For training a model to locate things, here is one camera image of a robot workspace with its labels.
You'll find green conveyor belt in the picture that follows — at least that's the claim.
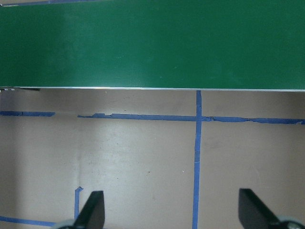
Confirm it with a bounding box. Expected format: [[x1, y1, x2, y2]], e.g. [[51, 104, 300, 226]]
[[0, 0, 305, 93]]

